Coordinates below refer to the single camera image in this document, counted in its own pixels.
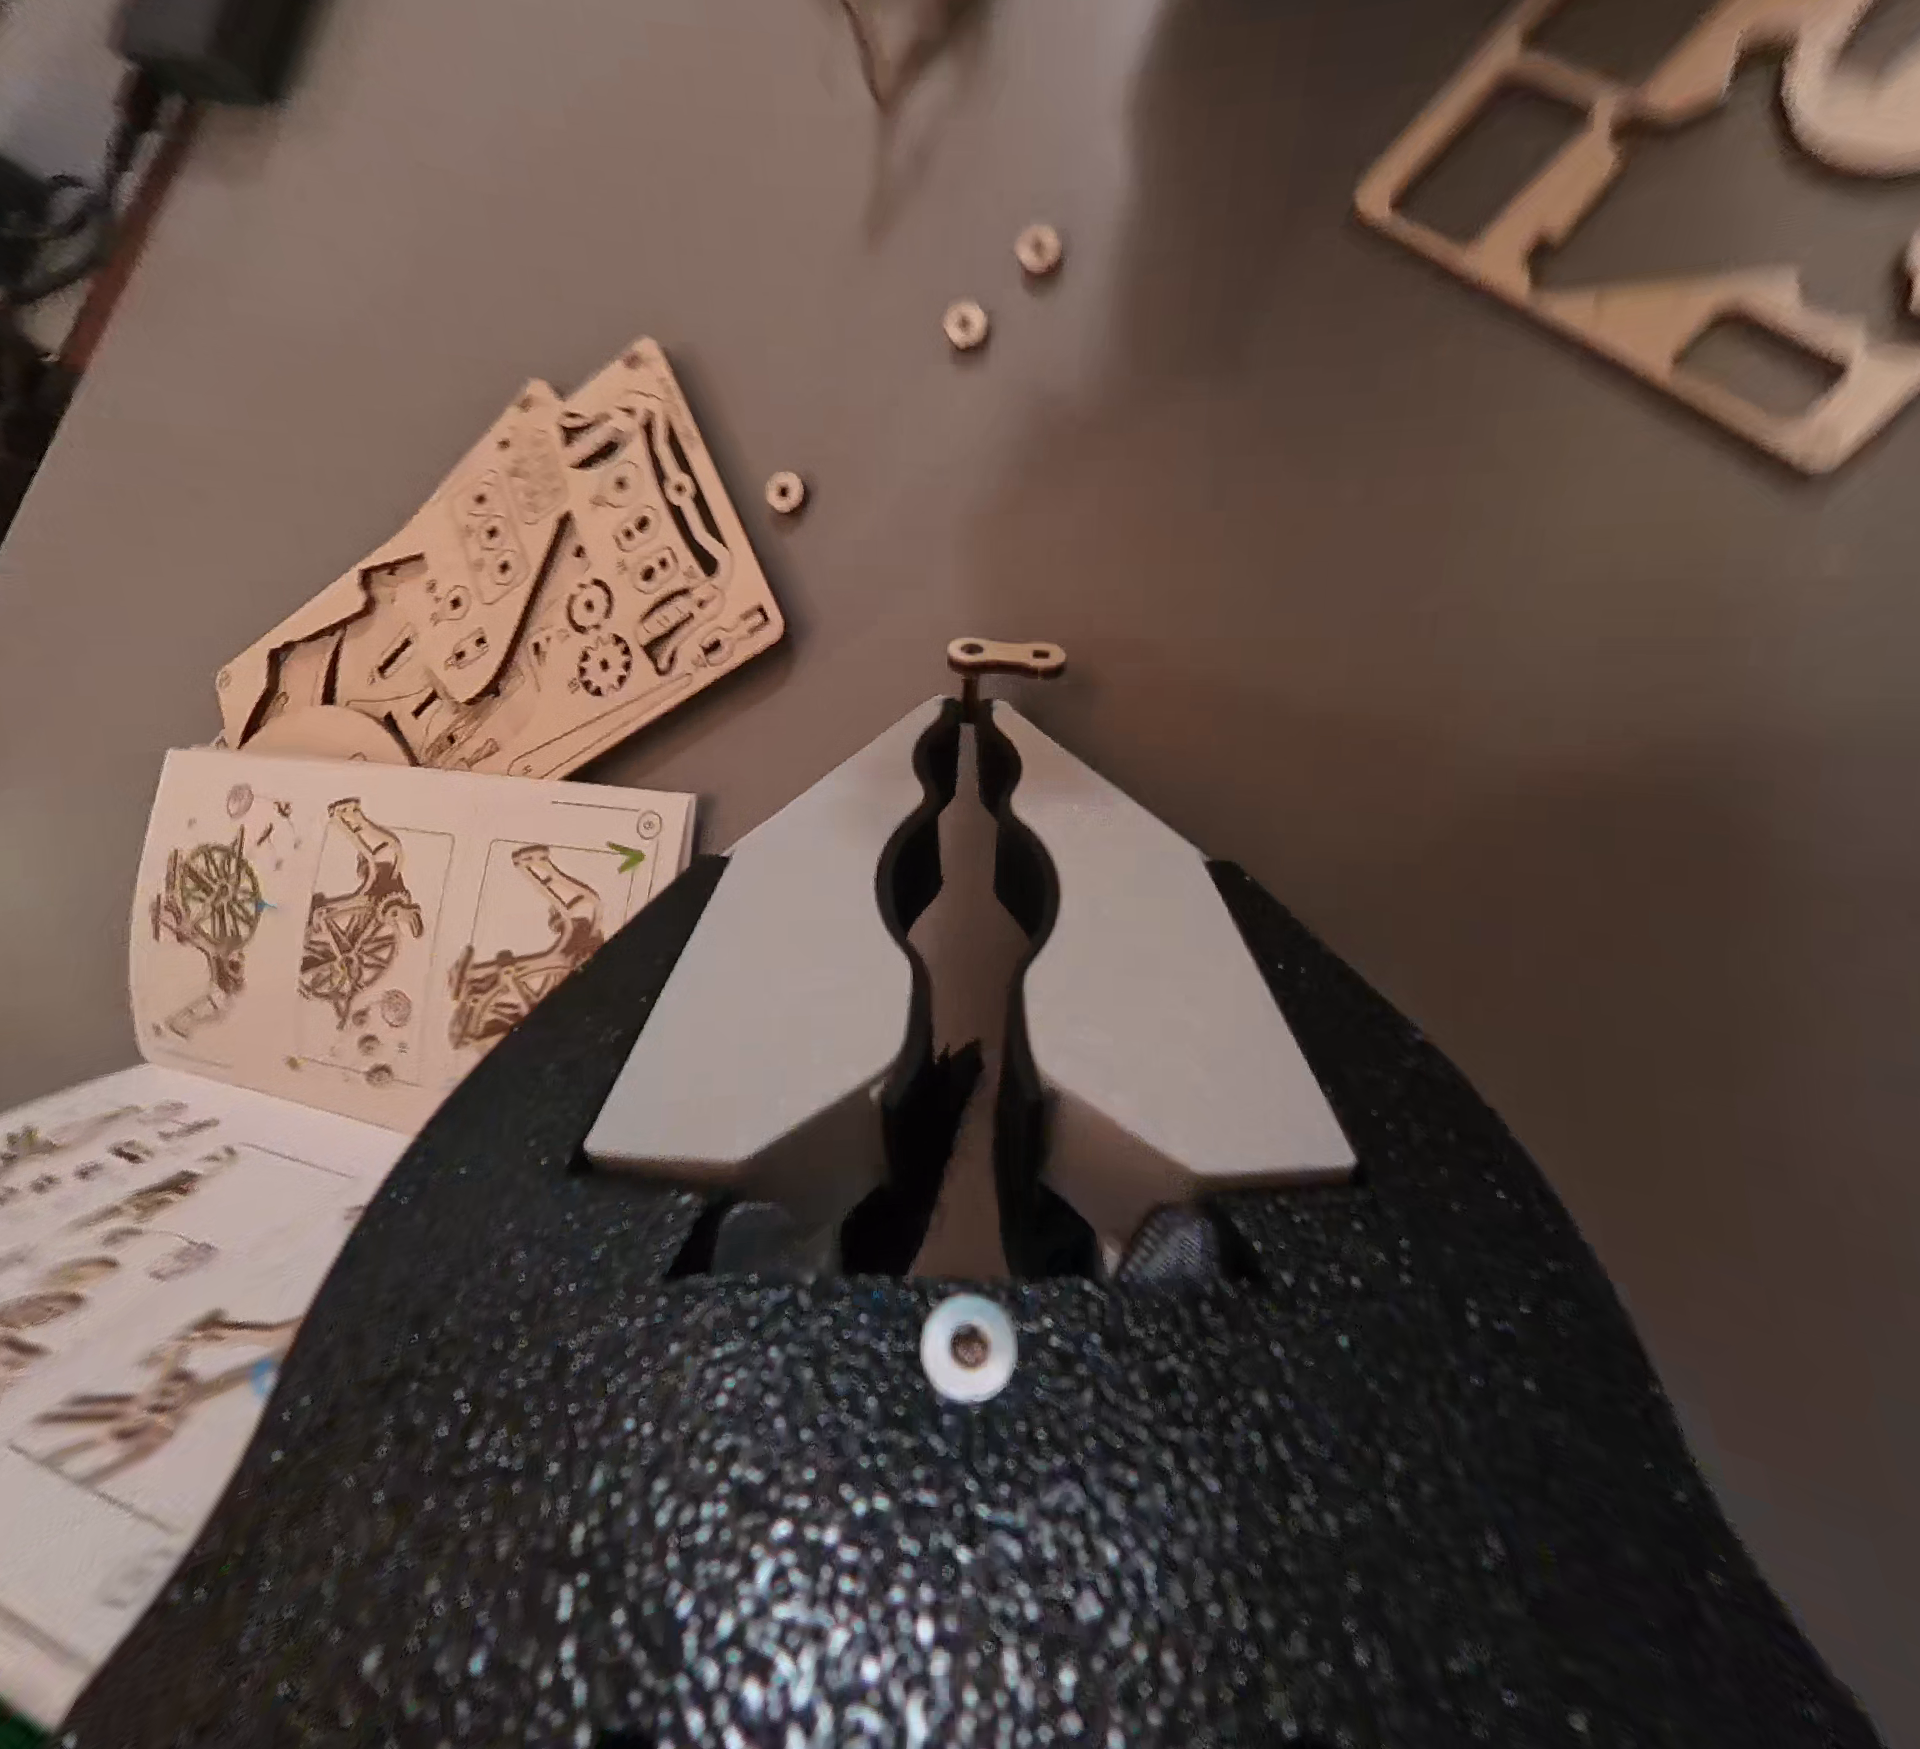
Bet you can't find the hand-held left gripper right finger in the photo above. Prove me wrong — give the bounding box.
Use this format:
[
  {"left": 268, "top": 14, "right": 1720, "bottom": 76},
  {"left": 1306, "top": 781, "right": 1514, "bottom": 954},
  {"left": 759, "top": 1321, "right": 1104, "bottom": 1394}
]
[{"left": 975, "top": 696, "right": 1359, "bottom": 1282}]

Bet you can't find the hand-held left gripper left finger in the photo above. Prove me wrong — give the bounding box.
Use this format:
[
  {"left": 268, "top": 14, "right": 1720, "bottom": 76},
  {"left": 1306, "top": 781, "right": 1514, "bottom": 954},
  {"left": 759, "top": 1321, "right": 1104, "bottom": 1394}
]
[{"left": 585, "top": 696, "right": 966, "bottom": 1274}]

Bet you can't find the wooden link with pin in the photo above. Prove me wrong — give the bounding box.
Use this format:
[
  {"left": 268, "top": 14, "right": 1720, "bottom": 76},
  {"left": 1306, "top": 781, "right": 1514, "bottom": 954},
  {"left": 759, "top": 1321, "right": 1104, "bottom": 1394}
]
[{"left": 946, "top": 635, "right": 1067, "bottom": 707}]

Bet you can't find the wooden parts sheet with gears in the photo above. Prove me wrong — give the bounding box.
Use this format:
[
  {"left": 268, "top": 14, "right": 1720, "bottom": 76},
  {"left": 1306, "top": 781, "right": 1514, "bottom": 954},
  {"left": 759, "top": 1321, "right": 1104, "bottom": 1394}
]
[{"left": 408, "top": 337, "right": 792, "bottom": 781}]

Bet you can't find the wooden parts sheet with slots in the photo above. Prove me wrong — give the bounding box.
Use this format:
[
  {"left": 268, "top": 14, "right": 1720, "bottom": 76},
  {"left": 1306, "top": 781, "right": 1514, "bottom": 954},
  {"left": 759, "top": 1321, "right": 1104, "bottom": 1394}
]
[{"left": 217, "top": 380, "right": 602, "bottom": 761}]

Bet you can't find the assembly instruction booklet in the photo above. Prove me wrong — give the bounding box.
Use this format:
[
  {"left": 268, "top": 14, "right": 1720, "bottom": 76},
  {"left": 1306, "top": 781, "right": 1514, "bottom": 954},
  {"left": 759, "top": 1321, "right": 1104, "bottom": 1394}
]
[{"left": 0, "top": 747, "right": 699, "bottom": 1731}]

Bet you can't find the emptied wooden parts frame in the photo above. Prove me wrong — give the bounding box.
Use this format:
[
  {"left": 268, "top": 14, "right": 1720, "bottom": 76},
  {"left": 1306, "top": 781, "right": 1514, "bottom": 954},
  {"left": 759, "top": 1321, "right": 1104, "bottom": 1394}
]
[{"left": 1351, "top": 0, "right": 1920, "bottom": 481}]

